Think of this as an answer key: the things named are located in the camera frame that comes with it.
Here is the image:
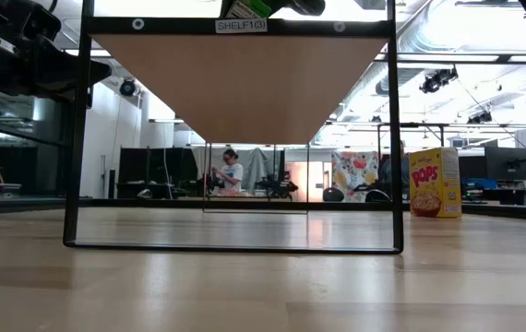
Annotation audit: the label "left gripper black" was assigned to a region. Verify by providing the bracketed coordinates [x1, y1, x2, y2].
[0, 3, 113, 101]

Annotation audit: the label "green Apple Jacks cereal box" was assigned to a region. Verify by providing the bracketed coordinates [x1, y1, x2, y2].
[219, 0, 273, 20]

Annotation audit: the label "yellow Corn Pops cereal box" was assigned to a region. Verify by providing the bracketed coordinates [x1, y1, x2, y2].
[409, 147, 462, 219]

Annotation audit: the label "long ceiling light panel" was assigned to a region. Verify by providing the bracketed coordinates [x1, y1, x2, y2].
[399, 53, 499, 64]
[63, 48, 113, 58]

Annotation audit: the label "black partition panel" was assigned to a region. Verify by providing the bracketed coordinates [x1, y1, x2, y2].
[117, 147, 199, 199]

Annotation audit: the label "black ceiling track light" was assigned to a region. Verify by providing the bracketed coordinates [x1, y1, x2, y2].
[419, 66, 460, 95]
[467, 110, 494, 125]

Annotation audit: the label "grey hanging sheet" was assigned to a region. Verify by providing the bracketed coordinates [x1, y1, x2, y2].
[191, 147, 269, 193]

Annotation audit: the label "floral patterned cloth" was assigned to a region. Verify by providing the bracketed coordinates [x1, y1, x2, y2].
[330, 150, 380, 203]

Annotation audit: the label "person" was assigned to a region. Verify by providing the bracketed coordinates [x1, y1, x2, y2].
[210, 148, 245, 197]
[379, 140, 411, 197]

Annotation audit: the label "black round ball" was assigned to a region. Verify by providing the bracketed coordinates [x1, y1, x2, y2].
[321, 186, 346, 203]

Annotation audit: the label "blue storage bin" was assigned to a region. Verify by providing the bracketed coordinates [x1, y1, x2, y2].
[460, 178, 498, 191]

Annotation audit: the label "black computer monitor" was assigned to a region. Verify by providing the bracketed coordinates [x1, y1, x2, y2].
[484, 146, 526, 182]

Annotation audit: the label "black office desk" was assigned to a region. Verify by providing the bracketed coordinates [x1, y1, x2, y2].
[456, 186, 526, 208]

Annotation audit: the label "round black wall camera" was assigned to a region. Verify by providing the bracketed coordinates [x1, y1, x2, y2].
[118, 77, 137, 98]

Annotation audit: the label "wooden shelf with black frame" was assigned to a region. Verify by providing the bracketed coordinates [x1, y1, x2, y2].
[62, 0, 406, 255]

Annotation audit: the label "silver ventilation duct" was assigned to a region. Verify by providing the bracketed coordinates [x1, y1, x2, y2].
[376, 4, 460, 96]

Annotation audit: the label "black aluminium table frame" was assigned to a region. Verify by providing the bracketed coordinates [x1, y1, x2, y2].
[0, 196, 526, 223]

